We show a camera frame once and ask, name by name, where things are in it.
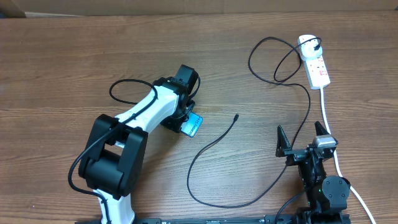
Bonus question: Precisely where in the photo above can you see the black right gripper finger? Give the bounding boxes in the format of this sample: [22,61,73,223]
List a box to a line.
[276,125,292,152]
[315,121,329,136]

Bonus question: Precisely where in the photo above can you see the black smartphone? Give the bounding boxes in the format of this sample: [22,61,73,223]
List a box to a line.
[180,112,203,138]

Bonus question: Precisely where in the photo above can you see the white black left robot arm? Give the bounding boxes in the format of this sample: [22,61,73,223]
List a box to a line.
[70,65,203,223]

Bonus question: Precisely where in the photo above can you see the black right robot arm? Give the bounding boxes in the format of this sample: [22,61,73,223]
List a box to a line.
[274,121,351,224]

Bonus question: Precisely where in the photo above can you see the white charger plug adapter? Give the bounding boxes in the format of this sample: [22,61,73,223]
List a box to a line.
[297,34,323,61]

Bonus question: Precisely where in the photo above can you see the white power strip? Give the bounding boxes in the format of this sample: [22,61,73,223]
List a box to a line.
[303,56,331,90]

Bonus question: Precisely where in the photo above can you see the brown cardboard backdrop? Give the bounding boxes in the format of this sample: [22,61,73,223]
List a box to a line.
[1,0,397,17]

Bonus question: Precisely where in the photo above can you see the white power strip cord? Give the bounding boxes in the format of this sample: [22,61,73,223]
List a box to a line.
[319,86,377,224]

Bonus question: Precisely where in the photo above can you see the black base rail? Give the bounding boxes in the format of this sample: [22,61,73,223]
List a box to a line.
[75,215,351,224]

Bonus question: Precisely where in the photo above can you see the black charger cable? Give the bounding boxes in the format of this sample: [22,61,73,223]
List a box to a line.
[186,36,323,209]

